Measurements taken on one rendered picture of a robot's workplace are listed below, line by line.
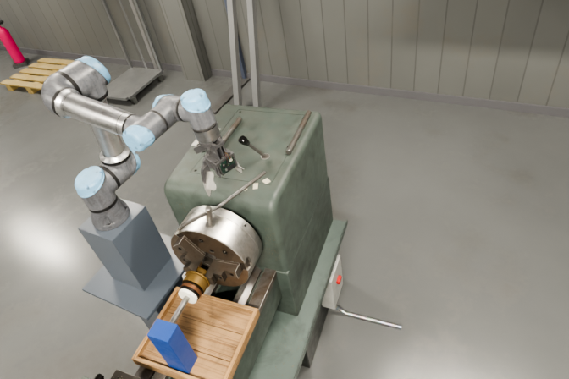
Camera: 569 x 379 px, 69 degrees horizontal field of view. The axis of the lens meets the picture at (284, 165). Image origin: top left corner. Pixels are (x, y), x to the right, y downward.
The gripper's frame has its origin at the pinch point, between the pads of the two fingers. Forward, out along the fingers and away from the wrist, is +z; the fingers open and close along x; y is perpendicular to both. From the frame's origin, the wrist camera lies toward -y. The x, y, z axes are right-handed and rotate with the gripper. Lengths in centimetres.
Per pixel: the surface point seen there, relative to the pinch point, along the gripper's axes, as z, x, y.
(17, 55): 75, 32, -608
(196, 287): 24.0, -26.0, 6.7
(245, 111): 7, 40, -42
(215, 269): 24.0, -17.5, 5.9
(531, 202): 141, 189, 38
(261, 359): 81, -18, 10
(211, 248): 18.2, -14.5, 2.3
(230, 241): 15.3, -9.3, 8.4
